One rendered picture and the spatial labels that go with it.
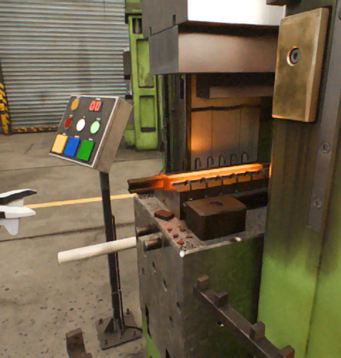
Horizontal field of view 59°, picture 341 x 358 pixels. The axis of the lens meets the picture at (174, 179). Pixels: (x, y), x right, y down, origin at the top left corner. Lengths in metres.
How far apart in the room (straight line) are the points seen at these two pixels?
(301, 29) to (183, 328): 0.64
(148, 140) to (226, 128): 4.68
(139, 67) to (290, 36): 5.15
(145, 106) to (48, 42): 3.85
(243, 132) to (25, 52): 7.98
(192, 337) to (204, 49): 0.66
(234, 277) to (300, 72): 0.46
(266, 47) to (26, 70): 8.19
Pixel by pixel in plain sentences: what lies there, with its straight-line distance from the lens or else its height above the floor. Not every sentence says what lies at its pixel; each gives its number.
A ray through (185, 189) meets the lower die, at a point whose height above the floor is 0.99.
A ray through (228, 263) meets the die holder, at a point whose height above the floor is 0.86.
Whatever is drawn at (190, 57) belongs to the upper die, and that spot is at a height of 1.30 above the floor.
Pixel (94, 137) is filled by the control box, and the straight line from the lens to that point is 1.19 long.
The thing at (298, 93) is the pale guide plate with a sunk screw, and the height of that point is 1.23.
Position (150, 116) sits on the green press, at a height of 0.62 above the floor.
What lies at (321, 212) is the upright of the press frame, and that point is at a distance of 0.59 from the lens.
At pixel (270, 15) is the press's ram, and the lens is 0.77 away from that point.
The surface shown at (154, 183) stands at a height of 1.00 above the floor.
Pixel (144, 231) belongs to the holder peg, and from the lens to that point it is 0.82.
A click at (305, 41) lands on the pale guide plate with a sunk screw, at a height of 1.31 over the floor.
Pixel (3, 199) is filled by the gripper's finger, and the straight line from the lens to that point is 0.80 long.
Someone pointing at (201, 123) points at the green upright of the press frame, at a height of 1.12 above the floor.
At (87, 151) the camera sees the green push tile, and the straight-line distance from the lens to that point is 1.18.
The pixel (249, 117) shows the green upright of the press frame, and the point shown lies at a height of 1.12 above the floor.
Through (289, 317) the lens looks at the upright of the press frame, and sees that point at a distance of 0.75.
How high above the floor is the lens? 1.25
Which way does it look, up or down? 18 degrees down
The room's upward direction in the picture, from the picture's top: 1 degrees counter-clockwise
